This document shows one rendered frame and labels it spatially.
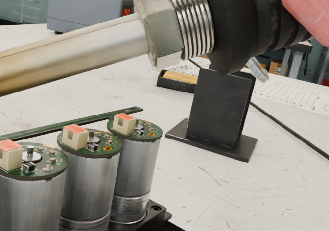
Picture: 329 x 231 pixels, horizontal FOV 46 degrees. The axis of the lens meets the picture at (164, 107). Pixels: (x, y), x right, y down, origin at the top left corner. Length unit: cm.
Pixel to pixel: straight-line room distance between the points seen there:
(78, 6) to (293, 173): 57
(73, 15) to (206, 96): 50
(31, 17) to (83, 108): 535
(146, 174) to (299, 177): 19
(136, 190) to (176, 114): 25
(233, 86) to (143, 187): 18
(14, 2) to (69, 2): 507
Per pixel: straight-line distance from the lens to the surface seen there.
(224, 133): 34
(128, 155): 17
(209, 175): 29
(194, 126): 35
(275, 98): 61
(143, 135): 17
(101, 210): 16
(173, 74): 55
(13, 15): 589
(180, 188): 27
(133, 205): 18
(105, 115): 18
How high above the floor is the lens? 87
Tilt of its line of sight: 16 degrees down
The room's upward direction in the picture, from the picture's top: 11 degrees clockwise
